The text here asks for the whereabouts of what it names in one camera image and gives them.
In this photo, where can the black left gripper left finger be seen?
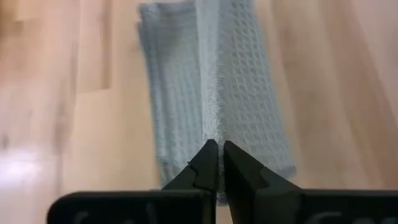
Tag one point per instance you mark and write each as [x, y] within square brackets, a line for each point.
[202, 174]

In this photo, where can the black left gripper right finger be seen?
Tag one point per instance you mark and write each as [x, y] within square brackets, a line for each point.
[245, 177]

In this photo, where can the grey microfiber towel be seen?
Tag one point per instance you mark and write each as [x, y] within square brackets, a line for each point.
[242, 93]

